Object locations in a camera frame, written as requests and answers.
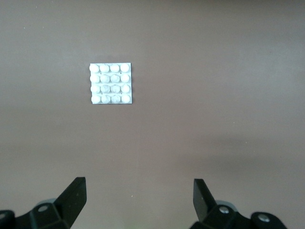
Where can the brown table cover sheet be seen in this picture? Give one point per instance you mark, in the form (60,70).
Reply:
(166,131)

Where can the white studded base plate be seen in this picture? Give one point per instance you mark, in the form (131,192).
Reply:
(110,83)

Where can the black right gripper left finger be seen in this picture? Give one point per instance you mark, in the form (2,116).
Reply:
(69,202)

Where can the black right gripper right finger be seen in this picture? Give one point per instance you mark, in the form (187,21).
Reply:
(202,202)

